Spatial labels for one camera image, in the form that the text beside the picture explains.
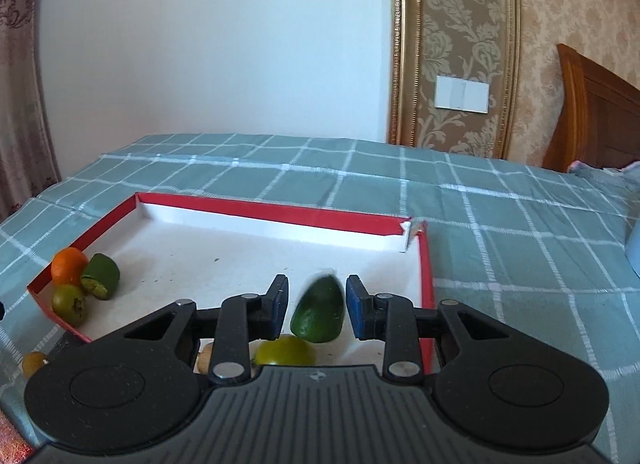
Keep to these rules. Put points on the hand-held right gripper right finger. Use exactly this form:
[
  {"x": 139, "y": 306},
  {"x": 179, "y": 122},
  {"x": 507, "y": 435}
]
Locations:
[{"x": 356, "y": 309}]

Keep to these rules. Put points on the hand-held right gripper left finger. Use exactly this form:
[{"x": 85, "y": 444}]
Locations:
[{"x": 277, "y": 304}]

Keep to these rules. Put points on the green pepper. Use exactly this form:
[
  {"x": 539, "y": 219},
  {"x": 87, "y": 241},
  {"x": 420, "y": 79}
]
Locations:
[{"x": 317, "y": 316}]

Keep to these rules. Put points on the red cardboard box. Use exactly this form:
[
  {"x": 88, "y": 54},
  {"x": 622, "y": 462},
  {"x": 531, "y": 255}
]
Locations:
[{"x": 225, "y": 264}]

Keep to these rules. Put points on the green cucumber half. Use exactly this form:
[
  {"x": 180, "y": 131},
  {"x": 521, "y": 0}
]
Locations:
[{"x": 102, "y": 271}]

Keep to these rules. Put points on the olive brown kiwi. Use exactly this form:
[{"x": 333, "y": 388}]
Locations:
[{"x": 67, "y": 304}]

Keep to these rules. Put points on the orange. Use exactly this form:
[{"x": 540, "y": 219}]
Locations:
[{"x": 67, "y": 266}]

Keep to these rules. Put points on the green lime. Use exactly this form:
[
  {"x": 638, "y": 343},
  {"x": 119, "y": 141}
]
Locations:
[{"x": 285, "y": 351}]

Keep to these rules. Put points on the small tan food piece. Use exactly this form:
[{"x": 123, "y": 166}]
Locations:
[{"x": 205, "y": 361}]

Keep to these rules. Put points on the teal checked tablecloth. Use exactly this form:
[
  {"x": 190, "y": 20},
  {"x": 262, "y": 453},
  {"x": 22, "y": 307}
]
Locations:
[{"x": 500, "y": 254}]

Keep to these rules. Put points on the small golden brown fruit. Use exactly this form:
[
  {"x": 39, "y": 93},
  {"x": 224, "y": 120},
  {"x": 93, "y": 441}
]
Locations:
[{"x": 32, "y": 364}]

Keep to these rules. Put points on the grey blue cloth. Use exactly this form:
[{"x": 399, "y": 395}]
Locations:
[{"x": 600, "y": 171}]

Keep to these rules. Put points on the pink towel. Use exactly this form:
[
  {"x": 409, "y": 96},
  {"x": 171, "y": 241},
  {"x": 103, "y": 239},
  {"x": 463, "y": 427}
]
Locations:
[{"x": 10, "y": 444}]

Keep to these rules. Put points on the wooden headboard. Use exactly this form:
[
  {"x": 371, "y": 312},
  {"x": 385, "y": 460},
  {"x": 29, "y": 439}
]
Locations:
[{"x": 595, "y": 119}]

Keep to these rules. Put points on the patterned beige curtain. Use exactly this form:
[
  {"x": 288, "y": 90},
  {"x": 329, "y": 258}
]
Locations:
[{"x": 20, "y": 94}]

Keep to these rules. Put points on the white wall switch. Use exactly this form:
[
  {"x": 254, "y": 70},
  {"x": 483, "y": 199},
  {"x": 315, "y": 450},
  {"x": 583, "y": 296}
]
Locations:
[{"x": 462, "y": 93}]

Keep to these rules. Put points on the gold wall panel frame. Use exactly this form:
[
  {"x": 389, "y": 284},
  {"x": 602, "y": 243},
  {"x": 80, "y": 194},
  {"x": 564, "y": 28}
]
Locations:
[{"x": 400, "y": 44}]

